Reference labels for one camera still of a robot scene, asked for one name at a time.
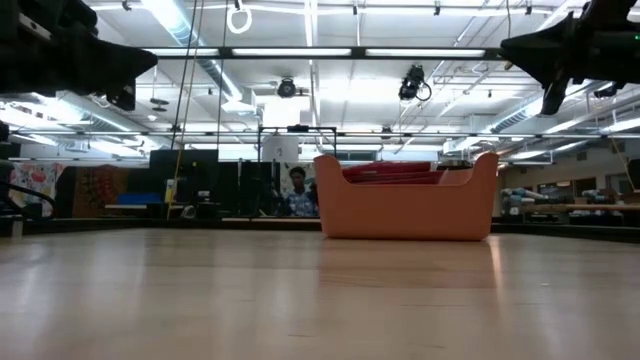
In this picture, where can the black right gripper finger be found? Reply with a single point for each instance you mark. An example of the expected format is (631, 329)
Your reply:
(545, 50)
(555, 97)

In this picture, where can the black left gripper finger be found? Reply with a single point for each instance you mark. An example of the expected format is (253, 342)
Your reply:
(115, 62)
(125, 97)

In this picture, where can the orange plastic basket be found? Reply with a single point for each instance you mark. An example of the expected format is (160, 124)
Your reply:
(400, 215)

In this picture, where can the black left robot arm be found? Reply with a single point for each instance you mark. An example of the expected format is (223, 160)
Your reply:
(5, 190)

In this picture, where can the black ceiling projector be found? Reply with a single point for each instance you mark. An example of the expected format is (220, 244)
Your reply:
(607, 91)

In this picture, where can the dark patterned cloth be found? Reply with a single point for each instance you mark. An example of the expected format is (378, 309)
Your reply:
(100, 187)

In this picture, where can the blue box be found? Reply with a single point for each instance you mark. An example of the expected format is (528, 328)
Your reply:
(139, 198)

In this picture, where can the rolled fabric bundle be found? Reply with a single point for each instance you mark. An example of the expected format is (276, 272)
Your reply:
(525, 195)

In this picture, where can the black overhead rig beam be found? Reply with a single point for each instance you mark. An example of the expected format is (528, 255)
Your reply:
(225, 52)

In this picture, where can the wooden workbench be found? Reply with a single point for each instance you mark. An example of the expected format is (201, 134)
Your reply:
(600, 206)

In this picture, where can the colourful floral cloth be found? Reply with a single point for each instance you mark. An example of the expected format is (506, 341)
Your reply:
(35, 182)

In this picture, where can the black round ceiling fixture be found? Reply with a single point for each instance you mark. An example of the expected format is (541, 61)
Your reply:
(286, 88)

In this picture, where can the white cylinder tank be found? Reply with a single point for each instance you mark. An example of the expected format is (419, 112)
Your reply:
(280, 147)

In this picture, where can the person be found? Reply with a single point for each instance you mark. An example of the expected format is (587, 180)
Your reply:
(300, 200)

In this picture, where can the silver ceiling air duct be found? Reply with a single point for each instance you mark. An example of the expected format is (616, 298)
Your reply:
(210, 70)

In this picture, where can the black hanging camera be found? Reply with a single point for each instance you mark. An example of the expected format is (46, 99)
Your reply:
(412, 80)

